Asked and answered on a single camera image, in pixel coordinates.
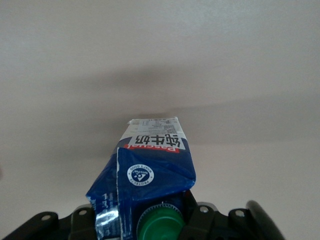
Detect blue milk carton green cap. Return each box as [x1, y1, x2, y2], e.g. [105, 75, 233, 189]
[86, 116, 197, 240]

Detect table cover sheet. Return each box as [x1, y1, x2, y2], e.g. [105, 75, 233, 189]
[0, 0, 320, 240]

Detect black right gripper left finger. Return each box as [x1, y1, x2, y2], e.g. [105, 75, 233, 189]
[0, 204, 97, 240]

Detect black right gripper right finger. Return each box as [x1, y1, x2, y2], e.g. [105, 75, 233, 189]
[178, 191, 254, 240]

